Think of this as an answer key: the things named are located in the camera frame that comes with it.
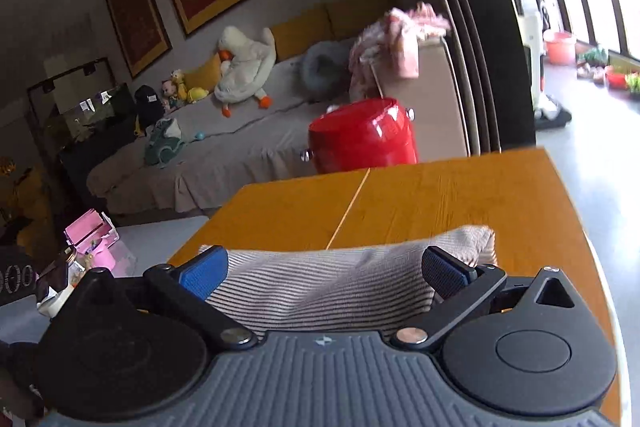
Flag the striped grey white garment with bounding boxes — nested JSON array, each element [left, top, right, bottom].
[[206, 225, 497, 336]]

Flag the pink clothes pile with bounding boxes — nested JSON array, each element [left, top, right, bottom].
[[348, 2, 451, 102]]

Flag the pink storage box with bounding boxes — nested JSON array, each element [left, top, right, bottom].
[[64, 209, 119, 270]]

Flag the grey covered sofa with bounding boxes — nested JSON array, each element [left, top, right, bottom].
[[87, 37, 469, 215]]

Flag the green plush toy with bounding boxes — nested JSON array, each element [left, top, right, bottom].
[[143, 118, 186, 167]]

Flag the red round stool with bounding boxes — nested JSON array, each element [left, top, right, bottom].
[[300, 98, 419, 173]]

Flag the black plush toy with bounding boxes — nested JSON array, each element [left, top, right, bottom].
[[134, 84, 165, 136]]

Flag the small doll toys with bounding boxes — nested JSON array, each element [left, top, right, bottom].
[[162, 69, 209, 114]]

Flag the white floor cleaner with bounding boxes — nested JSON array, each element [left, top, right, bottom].
[[513, 0, 572, 131]]

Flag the glass fish tank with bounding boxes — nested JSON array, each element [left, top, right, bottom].
[[26, 53, 136, 169]]

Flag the white goose plush toy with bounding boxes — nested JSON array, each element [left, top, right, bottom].
[[214, 26, 277, 118]]

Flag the grey round cushion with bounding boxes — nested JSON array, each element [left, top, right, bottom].
[[299, 41, 350, 102]]

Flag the left framed red picture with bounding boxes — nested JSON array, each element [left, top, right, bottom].
[[105, 0, 172, 79]]

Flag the pink plastic bucket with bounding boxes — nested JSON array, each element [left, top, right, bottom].
[[542, 29, 576, 66]]

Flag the yellow sofa cushion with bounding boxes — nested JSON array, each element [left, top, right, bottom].
[[270, 0, 396, 62]]

